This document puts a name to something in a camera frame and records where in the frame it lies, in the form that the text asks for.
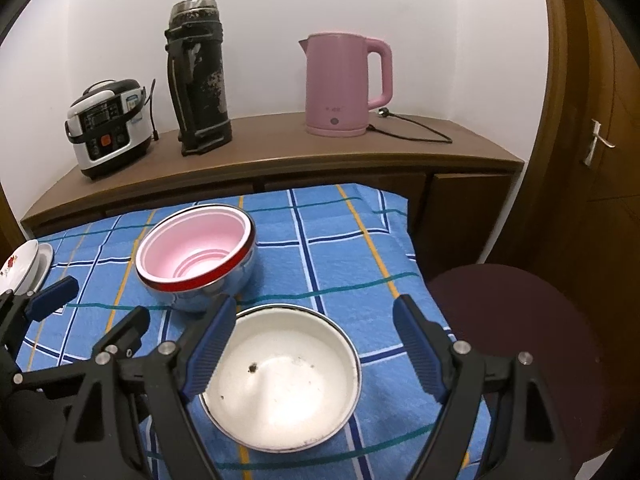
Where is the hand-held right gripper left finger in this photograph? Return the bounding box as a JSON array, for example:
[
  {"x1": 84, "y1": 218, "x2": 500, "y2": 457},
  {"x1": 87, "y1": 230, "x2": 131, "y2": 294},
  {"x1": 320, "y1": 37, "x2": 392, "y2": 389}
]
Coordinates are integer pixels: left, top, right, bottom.
[{"x1": 52, "y1": 294, "x2": 238, "y2": 480}]

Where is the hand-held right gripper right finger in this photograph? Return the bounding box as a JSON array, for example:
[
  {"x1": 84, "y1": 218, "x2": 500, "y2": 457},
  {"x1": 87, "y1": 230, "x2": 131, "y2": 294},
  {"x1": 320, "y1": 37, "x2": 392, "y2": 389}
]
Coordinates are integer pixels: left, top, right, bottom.
[{"x1": 392, "y1": 294, "x2": 576, "y2": 480}]

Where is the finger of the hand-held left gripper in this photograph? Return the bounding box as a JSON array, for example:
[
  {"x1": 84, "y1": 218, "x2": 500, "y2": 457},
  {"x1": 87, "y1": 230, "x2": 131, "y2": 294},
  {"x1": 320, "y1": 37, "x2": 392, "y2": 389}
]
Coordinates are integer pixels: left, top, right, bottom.
[
  {"x1": 25, "y1": 276, "x2": 80, "y2": 322},
  {"x1": 92, "y1": 306, "x2": 152, "y2": 361}
]

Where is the plain white plate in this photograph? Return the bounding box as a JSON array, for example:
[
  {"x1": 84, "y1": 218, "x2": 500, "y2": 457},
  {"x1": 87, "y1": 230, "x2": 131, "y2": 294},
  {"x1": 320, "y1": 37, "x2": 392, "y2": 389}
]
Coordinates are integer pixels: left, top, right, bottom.
[{"x1": 10, "y1": 242, "x2": 55, "y2": 297}]

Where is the red flower white plate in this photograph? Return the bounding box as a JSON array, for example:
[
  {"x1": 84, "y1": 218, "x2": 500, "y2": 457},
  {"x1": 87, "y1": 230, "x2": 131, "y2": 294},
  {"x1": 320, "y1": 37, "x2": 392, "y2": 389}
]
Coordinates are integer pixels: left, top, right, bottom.
[{"x1": 0, "y1": 240, "x2": 40, "y2": 296}]

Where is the stainless steel bowl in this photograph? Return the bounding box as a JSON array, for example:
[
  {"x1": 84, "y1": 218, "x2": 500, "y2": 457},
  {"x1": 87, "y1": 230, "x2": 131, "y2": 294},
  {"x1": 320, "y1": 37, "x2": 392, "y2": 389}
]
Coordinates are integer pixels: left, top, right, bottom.
[{"x1": 136, "y1": 203, "x2": 258, "y2": 313}]

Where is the white enamel bowl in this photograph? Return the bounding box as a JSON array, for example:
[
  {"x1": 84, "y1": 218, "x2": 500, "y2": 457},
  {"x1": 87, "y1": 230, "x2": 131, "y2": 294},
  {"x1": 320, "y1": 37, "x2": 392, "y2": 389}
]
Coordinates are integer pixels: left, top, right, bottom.
[{"x1": 199, "y1": 305, "x2": 362, "y2": 453}]

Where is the pink bowl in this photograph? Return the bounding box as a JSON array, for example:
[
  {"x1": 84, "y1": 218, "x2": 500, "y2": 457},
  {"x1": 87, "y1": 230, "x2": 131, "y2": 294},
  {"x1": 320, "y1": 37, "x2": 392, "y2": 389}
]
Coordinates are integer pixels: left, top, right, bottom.
[{"x1": 136, "y1": 205, "x2": 253, "y2": 293}]

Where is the dark round stool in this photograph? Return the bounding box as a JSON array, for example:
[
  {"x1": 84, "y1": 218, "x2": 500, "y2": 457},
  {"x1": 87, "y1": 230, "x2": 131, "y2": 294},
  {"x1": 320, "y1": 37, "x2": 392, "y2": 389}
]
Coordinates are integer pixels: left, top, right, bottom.
[{"x1": 426, "y1": 263, "x2": 621, "y2": 480}]

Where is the blue plaid cloth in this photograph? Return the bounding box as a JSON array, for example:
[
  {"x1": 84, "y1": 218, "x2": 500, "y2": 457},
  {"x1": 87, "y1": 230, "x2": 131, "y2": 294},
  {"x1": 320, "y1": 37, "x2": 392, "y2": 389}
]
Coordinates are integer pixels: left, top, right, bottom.
[{"x1": 15, "y1": 182, "x2": 496, "y2": 480}]

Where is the white black rice cooker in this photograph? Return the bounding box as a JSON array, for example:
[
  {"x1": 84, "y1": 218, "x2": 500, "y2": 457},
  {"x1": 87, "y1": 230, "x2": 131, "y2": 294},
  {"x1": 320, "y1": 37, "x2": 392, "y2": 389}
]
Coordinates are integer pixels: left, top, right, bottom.
[{"x1": 64, "y1": 78, "x2": 153, "y2": 181}]

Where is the wooden door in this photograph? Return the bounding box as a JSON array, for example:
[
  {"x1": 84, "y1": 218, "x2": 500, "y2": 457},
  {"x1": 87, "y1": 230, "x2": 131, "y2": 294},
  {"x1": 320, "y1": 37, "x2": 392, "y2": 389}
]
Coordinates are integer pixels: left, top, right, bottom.
[{"x1": 487, "y1": 0, "x2": 640, "y2": 281}]

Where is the wooden cabinet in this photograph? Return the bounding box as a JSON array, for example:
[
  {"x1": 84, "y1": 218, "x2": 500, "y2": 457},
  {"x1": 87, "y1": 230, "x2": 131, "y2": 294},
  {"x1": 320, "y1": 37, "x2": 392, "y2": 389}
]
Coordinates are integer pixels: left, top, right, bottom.
[{"x1": 20, "y1": 112, "x2": 525, "y2": 261}]

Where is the black thermos flask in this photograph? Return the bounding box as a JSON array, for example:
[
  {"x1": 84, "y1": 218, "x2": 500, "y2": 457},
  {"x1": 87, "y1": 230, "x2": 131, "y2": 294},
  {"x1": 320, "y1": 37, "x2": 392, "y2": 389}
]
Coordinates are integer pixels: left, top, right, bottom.
[{"x1": 163, "y1": 0, "x2": 233, "y2": 157}]

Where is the pink electric kettle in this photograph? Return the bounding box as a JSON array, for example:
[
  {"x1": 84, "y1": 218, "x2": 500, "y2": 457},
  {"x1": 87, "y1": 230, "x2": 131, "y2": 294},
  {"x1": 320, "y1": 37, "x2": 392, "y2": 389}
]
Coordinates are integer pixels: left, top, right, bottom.
[{"x1": 298, "y1": 32, "x2": 393, "y2": 137}]

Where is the black rice cooker cable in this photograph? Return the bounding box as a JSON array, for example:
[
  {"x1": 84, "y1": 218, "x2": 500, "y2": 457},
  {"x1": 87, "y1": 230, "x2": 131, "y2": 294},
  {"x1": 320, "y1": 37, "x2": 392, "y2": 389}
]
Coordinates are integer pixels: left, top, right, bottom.
[{"x1": 145, "y1": 78, "x2": 161, "y2": 142}]

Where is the black kettle cable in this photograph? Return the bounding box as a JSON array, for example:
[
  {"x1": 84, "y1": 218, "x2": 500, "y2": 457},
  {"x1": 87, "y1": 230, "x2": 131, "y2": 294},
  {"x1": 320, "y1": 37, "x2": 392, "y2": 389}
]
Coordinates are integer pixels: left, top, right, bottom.
[{"x1": 367, "y1": 109, "x2": 453, "y2": 144}]

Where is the metal door handle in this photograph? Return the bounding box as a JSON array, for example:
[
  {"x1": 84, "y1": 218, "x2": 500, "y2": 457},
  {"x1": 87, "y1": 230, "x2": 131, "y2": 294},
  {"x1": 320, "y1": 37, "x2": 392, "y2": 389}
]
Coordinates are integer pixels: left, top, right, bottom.
[{"x1": 582, "y1": 119, "x2": 616, "y2": 165}]

